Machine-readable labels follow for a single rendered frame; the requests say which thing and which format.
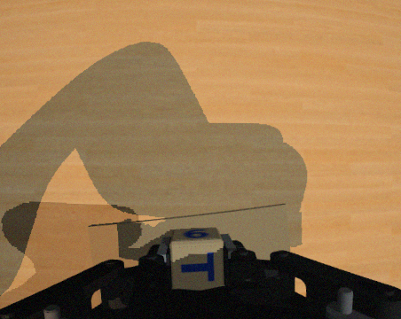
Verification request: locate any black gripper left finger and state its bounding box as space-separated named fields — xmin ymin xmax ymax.
xmin=0 ymin=237 xmax=175 ymax=319

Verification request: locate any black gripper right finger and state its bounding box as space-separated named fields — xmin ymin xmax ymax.
xmin=220 ymin=234 xmax=401 ymax=319

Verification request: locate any beige letter block with blue t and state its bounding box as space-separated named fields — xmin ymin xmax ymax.
xmin=169 ymin=228 xmax=224 ymax=290

